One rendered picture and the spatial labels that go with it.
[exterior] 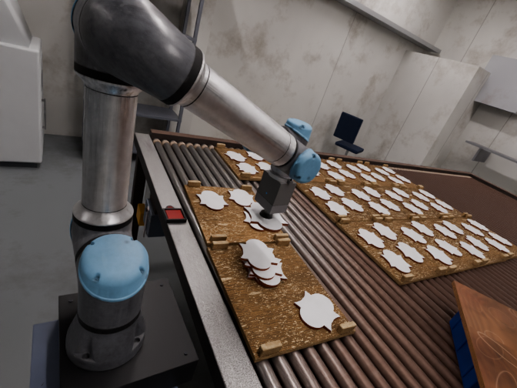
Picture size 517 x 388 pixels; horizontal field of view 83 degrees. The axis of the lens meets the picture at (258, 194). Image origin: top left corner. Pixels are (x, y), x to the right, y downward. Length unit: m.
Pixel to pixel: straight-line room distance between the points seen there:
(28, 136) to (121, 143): 2.65
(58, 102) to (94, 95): 3.45
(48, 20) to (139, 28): 3.43
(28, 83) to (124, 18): 2.66
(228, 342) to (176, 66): 0.65
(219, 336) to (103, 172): 0.49
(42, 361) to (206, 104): 0.65
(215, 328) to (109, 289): 0.35
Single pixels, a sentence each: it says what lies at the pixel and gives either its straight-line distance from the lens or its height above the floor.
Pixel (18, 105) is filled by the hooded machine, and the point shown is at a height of 0.58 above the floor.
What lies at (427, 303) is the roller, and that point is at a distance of 1.41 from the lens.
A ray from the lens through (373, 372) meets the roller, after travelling 0.98.
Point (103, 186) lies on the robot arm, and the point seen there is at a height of 1.26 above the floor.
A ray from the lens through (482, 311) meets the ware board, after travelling 1.31.
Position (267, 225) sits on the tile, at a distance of 0.88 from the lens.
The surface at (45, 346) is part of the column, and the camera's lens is 0.88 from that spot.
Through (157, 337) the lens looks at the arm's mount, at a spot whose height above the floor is 0.95.
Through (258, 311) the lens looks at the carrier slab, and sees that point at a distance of 0.90.
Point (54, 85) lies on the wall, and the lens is 3.98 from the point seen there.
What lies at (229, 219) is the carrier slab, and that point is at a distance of 1.22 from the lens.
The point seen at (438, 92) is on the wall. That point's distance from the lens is 6.05.
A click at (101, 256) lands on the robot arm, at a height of 1.18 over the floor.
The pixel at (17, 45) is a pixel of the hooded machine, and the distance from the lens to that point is 3.07.
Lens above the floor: 1.58
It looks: 26 degrees down
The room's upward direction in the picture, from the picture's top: 19 degrees clockwise
